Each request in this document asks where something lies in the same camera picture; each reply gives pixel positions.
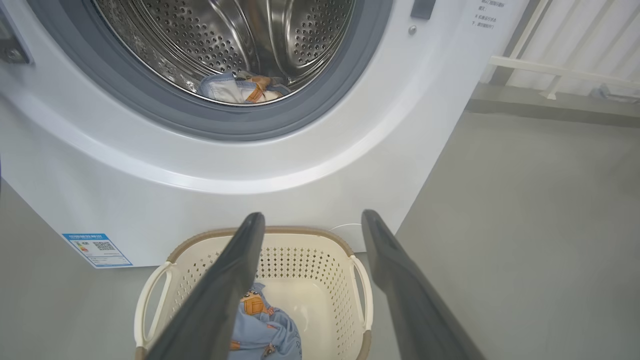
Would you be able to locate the blue garment large face print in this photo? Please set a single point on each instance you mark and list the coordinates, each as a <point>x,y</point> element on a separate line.
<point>225,90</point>

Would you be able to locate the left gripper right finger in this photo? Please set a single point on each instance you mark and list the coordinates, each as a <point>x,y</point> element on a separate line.
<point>415,315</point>

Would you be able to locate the black text notice sticker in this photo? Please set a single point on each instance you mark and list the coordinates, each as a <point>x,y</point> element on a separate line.
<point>482,20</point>

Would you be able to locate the grey metal bracket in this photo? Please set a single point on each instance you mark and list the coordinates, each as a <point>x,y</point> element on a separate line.
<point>602,92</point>

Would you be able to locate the white metal railing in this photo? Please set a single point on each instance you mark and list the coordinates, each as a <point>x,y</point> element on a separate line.
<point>525,64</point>

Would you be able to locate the metal door hinge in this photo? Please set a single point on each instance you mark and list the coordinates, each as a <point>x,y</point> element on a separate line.
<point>12,52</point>

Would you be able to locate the stainless steel washing machine drum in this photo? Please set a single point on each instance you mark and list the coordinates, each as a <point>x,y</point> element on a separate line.
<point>200,40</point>

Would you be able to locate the blue small-cartoon print garment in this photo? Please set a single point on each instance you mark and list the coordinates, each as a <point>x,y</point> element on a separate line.
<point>270,330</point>

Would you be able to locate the white front-load washing machine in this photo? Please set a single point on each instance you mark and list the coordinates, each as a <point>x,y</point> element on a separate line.
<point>300,165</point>

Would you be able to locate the round white filter cover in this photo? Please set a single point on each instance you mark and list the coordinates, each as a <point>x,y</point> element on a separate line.
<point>350,240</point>

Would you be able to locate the blue energy label sticker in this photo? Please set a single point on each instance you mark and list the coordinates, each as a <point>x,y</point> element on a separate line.
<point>97,250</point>

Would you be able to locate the cream perforated laundry basket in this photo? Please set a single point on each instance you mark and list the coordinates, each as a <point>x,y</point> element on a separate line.
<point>310,300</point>

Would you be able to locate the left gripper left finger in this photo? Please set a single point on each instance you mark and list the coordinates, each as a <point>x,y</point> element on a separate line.
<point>215,310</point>

